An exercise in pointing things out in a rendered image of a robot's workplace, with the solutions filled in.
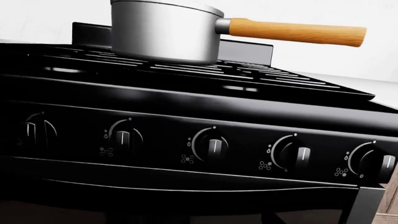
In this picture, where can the wooden cabinet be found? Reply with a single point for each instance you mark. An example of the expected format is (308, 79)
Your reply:
(390, 198)

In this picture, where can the black stove knob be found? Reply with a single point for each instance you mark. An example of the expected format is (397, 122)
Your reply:
(35, 133)
(299, 156)
(381, 163)
(123, 138)
(214, 147)

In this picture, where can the black stove grate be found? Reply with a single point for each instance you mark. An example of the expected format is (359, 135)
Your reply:
(186, 70)

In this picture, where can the white countertop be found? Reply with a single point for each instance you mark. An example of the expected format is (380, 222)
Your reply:
(367, 86)

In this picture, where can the black gas stove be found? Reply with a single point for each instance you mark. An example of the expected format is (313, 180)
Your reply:
(155, 112)

